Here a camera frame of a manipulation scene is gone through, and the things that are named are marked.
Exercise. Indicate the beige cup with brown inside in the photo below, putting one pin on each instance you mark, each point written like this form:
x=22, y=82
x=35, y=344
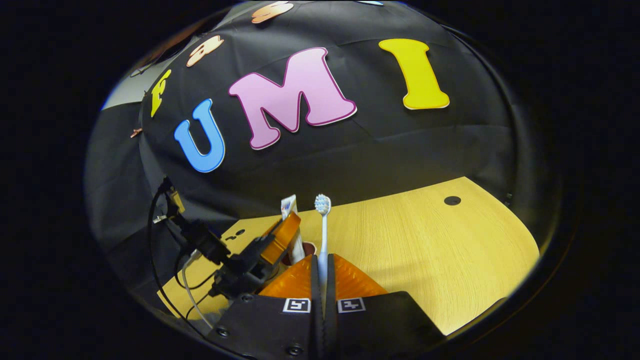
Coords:
x=310, y=247

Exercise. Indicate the white toothpaste tube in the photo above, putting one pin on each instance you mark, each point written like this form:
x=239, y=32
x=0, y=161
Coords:
x=289, y=206

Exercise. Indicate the pink clip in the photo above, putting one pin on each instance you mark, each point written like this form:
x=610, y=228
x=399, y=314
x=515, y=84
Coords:
x=136, y=132

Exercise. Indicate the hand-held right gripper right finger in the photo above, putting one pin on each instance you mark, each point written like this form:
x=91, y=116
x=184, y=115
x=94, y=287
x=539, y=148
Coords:
x=330, y=330

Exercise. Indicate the white toothbrush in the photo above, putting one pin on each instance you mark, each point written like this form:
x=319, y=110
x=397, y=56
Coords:
x=324, y=240

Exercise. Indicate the black backdrop cloth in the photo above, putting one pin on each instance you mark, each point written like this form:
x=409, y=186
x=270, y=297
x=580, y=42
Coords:
x=400, y=145

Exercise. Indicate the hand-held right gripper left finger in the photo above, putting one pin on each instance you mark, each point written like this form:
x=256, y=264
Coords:
x=316, y=330

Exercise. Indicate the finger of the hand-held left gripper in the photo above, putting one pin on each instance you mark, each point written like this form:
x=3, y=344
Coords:
x=282, y=237

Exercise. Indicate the silver metal clip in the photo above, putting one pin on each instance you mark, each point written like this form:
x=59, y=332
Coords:
x=160, y=218

